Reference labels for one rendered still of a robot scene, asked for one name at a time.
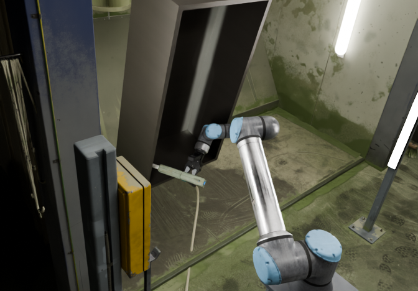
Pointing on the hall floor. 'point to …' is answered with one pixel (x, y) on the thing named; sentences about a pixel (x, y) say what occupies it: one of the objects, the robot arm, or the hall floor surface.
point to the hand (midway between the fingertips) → (186, 179)
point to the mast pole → (382, 194)
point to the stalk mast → (99, 211)
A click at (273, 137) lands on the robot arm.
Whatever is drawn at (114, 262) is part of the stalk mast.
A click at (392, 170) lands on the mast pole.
